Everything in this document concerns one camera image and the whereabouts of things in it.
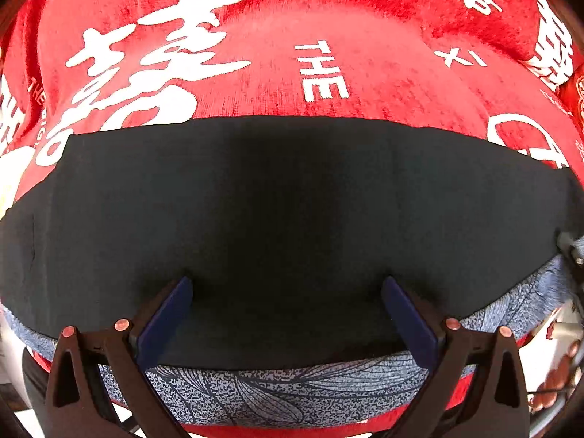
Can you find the black pants with patterned lining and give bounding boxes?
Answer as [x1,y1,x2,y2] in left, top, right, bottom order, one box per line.
[1,117,583,428]

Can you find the person's right hand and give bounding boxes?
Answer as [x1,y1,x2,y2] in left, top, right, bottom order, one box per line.
[530,340,582,413]

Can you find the red blanket with white characters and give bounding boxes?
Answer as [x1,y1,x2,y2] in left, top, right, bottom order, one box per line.
[1,0,583,437]

